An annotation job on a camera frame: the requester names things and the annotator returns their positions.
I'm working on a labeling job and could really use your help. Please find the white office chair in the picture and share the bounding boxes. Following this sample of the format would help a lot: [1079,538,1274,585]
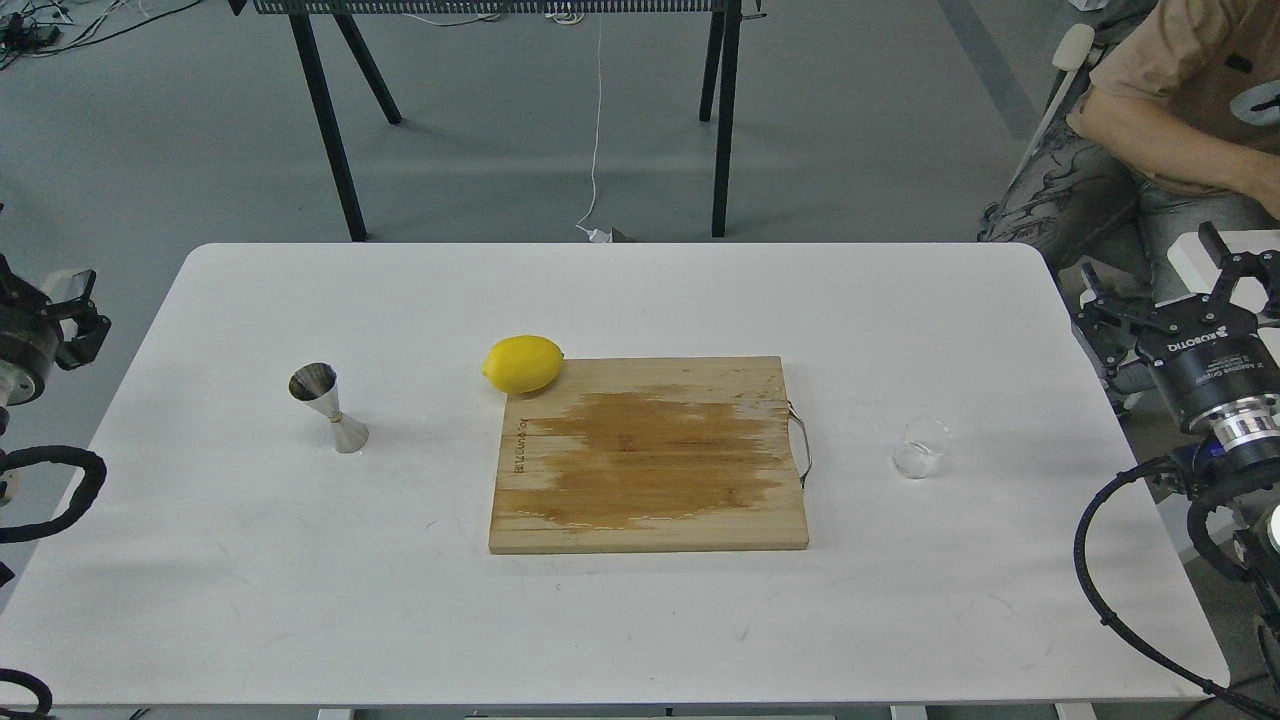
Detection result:
[1011,24,1096,181]

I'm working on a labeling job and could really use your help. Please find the white power cable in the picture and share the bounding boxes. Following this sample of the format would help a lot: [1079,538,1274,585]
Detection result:
[573,15,613,243]

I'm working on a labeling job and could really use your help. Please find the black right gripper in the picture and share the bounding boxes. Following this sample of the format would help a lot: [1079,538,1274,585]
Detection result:
[1073,222,1279,433]

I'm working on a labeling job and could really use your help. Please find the small clear glass cup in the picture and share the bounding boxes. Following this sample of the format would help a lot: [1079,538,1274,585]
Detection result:
[891,416,952,480]

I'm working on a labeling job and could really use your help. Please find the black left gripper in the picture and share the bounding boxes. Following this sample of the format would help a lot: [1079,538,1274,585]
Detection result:
[0,255,113,406]

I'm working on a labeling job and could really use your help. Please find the yellow lemon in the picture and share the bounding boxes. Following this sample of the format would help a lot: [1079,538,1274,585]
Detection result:
[481,334,564,395]

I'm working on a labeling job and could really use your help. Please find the black metal frame table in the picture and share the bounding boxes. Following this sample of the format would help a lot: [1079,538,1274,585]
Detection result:
[228,1,765,242]

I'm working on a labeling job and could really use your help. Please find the steel double jigger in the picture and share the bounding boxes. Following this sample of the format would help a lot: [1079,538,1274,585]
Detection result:
[287,363,370,454]

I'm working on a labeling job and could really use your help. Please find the seated person in beige shirt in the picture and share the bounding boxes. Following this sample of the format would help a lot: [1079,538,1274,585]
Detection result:
[977,1,1279,302]

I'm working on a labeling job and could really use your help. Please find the floor cable bundle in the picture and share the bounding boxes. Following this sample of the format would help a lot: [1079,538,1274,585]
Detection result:
[0,0,206,70]

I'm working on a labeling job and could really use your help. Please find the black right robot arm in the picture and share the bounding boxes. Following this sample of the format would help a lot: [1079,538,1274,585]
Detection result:
[1074,222,1279,592]

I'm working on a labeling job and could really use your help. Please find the wooden cutting board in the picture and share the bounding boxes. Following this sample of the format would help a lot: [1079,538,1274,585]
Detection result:
[488,356,810,555]

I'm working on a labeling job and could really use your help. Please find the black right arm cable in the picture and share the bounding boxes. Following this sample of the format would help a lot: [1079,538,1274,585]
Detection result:
[1073,455,1280,720]

